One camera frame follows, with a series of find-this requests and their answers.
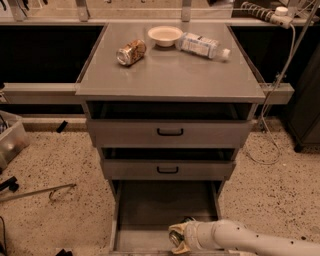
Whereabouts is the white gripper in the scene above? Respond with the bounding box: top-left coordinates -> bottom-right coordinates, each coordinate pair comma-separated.
169,221 -> 214,255

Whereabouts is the green soda can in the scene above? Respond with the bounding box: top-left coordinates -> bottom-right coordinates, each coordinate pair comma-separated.
168,216 -> 196,248

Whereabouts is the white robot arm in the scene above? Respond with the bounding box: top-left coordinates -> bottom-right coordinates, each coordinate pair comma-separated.
168,219 -> 320,256

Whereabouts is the bottom grey drawer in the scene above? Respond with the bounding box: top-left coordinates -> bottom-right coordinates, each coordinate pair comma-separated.
109,180 -> 237,256

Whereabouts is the grey drawer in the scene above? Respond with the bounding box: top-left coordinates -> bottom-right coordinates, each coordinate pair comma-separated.
109,180 -> 237,256
101,148 -> 235,180
87,101 -> 251,148

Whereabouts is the middle grey drawer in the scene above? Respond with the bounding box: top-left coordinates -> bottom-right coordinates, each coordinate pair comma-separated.
101,148 -> 235,180

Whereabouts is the grey metal drawer cabinet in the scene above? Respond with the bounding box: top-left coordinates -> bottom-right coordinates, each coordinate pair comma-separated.
75,20 -> 267,256

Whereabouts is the top grey drawer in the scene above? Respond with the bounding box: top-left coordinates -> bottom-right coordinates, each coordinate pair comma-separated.
87,101 -> 251,148

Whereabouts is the brown patterned can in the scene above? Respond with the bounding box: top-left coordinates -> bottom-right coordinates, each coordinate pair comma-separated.
116,39 -> 147,66

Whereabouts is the metal rod with hook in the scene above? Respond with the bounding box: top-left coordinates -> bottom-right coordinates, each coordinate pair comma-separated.
0,183 -> 77,203

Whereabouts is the small black block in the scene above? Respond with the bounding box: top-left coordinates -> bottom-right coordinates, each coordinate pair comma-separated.
56,120 -> 68,133

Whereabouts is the black floor tool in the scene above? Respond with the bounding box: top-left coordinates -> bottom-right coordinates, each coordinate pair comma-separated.
0,176 -> 19,192

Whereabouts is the clear plastic storage bin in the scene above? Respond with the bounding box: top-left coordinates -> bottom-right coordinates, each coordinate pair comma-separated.
0,111 -> 29,172

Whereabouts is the clear plastic water bottle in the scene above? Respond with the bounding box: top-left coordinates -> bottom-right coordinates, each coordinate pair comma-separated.
175,32 -> 231,61

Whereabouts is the white paper bowl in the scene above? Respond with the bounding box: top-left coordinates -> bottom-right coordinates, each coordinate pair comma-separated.
148,26 -> 183,47

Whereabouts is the white power strip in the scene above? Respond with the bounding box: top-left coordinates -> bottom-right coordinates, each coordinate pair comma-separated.
241,1 -> 292,29

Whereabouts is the white cable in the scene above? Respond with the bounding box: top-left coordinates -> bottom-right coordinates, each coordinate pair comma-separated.
244,23 -> 298,166

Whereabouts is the grey metal rail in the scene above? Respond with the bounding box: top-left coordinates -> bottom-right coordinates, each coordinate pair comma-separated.
0,83 -> 81,105

